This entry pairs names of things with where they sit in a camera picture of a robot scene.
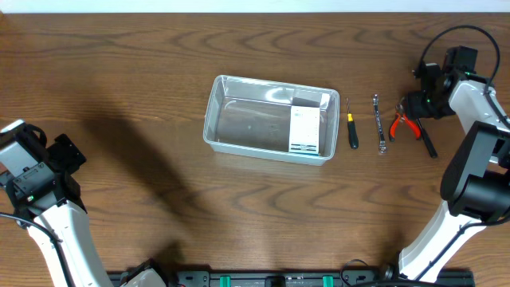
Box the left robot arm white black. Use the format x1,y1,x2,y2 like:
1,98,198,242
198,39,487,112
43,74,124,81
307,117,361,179
1,122,168,286

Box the black yellow screwdriver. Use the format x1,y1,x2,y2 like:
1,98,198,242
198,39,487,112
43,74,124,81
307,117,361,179
346,98,359,149

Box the silver wrench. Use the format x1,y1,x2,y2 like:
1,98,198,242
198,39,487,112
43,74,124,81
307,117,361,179
372,94,387,154

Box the clear plastic container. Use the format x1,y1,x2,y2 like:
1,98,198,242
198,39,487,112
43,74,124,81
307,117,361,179
202,75,340,166

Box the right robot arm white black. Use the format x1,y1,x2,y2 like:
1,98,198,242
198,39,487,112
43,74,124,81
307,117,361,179
395,63,509,283

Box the black mounting rail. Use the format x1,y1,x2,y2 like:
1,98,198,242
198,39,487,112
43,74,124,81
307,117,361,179
107,269,475,287

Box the white blue cardboard box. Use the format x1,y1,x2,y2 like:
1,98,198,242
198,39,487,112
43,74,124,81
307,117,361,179
288,106,320,155

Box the red handled pliers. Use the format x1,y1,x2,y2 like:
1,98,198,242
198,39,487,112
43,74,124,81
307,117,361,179
389,104,422,142

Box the small hammer black handle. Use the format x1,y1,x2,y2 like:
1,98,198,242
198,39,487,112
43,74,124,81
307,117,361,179
416,119,437,159

